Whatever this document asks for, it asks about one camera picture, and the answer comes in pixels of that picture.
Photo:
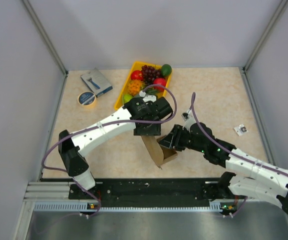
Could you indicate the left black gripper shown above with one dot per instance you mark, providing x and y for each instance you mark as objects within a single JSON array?
[{"x": 155, "y": 130}]

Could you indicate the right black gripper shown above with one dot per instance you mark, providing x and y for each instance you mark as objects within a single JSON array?
[{"x": 173, "y": 140}]

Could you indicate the brown cardboard paper box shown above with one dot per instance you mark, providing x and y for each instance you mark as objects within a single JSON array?
[{"x": 159, "y": 154}]

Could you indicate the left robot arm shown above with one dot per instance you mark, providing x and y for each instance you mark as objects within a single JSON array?
[{"x": 140, "y": 115}]

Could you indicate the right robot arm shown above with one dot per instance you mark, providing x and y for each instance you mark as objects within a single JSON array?
[{"x": 245, "y": 175}]

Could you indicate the razor package box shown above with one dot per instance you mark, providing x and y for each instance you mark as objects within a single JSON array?
[{"x": 97, "y": 83}]

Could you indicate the orange pineapple fruit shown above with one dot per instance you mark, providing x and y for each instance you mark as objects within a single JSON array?
[{"x": 135, "y": 86}]

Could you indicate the red pomegranate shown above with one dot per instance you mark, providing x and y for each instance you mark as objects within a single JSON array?
[{"x": 160, "y": 81}]

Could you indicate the red apple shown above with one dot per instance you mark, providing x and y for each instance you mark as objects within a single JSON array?
[{"x": 137, "y": 75}]

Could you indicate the dark red grape bunch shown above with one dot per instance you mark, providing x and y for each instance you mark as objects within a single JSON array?
[{"x": 149, "y": 74}]

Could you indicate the small white tag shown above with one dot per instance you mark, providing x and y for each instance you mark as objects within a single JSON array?
[{"x": 240, "y": 130}]

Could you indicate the masking tape roll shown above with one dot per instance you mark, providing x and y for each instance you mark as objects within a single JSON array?
[{"x": 87, "y": 100}]

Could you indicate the yellow plastic tray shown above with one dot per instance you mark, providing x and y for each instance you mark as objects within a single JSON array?
[{"x": 137, "y": 66}]

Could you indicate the green avocado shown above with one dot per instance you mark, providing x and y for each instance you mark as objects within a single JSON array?
[{"x": 166, "y": 70}]

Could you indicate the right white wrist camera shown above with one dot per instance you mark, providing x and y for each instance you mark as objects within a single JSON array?
[{"x": 188, "y": 118}]

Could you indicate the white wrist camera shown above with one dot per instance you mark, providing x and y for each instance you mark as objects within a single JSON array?
[
  {"x": 188, "y": 118},
  {"x": 147, "y": 97}
]

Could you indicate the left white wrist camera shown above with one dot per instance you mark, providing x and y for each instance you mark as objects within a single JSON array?
[{"x": 147, "y": 97}]

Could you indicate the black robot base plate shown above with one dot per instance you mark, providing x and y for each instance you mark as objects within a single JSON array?
[{"x": 159, "y": 192}]

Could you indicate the grey slotted cable duct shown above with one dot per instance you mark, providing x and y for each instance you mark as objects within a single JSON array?
[{"x": 48, "y": 206}]

